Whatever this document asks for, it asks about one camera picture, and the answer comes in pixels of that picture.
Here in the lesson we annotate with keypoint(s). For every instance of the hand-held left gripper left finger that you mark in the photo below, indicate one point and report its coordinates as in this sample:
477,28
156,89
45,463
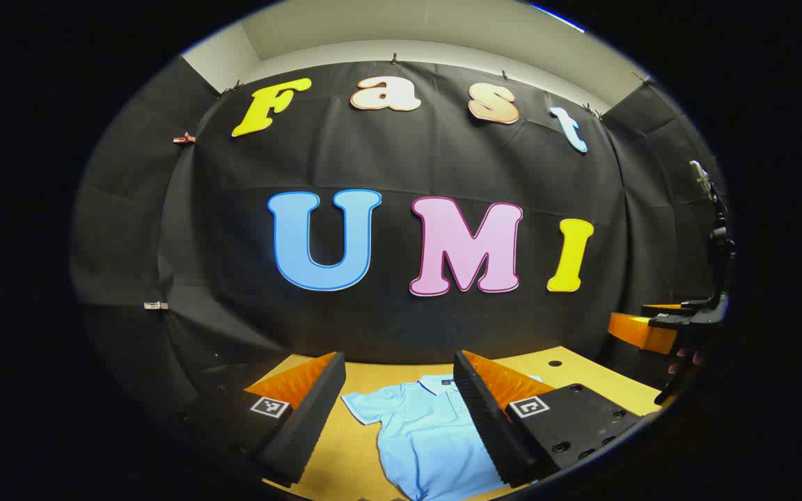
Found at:
310,417

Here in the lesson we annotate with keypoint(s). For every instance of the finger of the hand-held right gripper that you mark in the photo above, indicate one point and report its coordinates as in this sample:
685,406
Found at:
662,308
641,332

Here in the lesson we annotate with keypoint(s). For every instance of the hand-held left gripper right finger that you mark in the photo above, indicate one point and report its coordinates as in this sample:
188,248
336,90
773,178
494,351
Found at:
484,417

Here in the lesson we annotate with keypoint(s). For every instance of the light blue T-shirt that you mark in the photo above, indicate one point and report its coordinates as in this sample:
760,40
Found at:
422,445

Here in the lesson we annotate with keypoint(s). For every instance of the white backdrop clip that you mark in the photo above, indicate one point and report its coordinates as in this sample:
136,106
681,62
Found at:
156,305

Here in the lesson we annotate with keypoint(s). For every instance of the black backdrop cloth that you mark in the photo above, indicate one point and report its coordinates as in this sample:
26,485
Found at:
408,167

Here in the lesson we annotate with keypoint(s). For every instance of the red backdrop clip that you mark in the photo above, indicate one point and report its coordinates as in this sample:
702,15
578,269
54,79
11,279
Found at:
184,138

